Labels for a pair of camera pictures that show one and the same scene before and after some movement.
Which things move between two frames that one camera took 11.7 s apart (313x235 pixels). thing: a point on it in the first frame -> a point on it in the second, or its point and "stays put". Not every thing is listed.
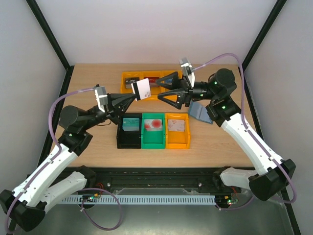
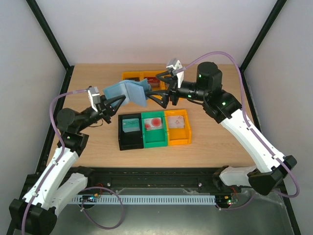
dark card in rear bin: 128,81 stays put
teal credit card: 131,124 stays put
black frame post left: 53,42 stays put
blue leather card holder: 199,111 -> 135,90
